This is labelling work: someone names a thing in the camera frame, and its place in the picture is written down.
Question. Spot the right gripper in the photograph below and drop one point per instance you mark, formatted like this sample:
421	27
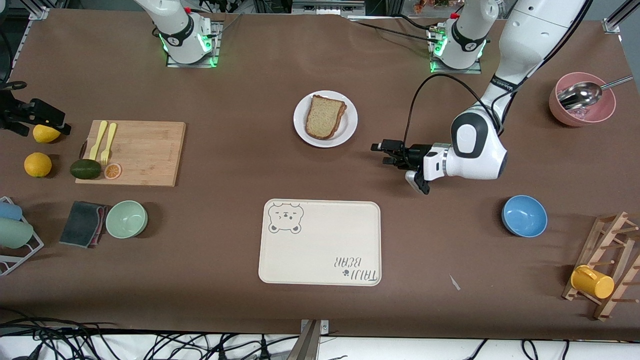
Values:
35	111

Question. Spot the aluminium frame rail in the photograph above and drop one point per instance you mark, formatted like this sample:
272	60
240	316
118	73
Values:
327	7

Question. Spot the yellow plastic knife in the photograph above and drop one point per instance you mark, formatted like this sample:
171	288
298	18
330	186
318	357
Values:
97	142

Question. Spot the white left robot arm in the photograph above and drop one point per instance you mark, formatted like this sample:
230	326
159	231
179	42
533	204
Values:
530	40

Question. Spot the dark grey cloth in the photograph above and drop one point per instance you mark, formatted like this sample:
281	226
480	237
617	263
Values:
80	225

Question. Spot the yellow mug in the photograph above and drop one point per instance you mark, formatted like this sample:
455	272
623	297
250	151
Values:
592	282

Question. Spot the blue bowl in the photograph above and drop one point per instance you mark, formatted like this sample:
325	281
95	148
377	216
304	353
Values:
524	216

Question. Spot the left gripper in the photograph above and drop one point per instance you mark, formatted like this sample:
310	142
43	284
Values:
414	153

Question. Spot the yellow plastic fork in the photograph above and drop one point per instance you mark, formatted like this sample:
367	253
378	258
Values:
108	142

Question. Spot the dark green avocado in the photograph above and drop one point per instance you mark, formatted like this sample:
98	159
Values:
85	169

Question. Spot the yellow lemon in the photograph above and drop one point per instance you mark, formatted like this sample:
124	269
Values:
45	136
38	165

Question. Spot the cream bear print tray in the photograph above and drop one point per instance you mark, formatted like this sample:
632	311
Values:
320	250

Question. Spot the metal table edge bracket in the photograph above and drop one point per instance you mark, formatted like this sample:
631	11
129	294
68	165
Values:
311	342

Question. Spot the orange slice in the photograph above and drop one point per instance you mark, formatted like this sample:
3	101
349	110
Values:
112	171

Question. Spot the pale green cup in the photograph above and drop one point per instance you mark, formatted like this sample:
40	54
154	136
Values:
14	233

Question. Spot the light blue cup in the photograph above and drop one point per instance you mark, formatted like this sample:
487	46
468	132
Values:
9	211

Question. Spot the brown bread slice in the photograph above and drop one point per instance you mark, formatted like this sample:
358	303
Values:
322	117
344	117

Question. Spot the wooden cutting board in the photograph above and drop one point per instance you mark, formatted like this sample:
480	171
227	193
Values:
145	150

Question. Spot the pink cloth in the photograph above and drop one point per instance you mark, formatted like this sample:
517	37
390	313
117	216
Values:
104	220

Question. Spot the wooden mug rack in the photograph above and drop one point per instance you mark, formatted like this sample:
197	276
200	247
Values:
607	240

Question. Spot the white round plate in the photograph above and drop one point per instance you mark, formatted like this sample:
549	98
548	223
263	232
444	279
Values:
302	130

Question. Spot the aluminium corner profile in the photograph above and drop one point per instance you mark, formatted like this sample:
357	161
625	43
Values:
617	20

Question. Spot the pale green bowl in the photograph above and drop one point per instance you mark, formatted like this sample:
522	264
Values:
126	220

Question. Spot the pink bowl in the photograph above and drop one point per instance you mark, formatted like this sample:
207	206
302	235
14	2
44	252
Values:
607	107

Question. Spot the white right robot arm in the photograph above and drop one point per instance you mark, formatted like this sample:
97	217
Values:
175	30

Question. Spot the grey tape scrap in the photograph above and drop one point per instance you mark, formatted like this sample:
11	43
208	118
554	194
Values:
454	282

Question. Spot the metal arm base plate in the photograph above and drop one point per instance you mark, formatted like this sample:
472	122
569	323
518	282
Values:
470	71
175	64

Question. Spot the metal spoon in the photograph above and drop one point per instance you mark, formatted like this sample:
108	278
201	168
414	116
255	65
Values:
580	95

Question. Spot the clear plastic ice pieces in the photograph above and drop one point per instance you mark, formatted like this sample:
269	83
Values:
582	114

